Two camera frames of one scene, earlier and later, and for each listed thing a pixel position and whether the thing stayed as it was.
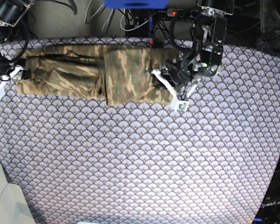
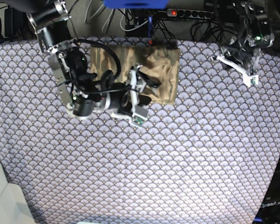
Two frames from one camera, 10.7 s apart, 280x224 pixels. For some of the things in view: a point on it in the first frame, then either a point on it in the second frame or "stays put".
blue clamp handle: x=150 y=23 stays put
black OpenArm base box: x=274 y=208 stays put
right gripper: x=2 y=68 to x=120 y=99
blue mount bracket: x=136 y=4 stays put
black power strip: x=182 y=12 stays put
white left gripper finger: x=179 y=105 to x=249 y=79
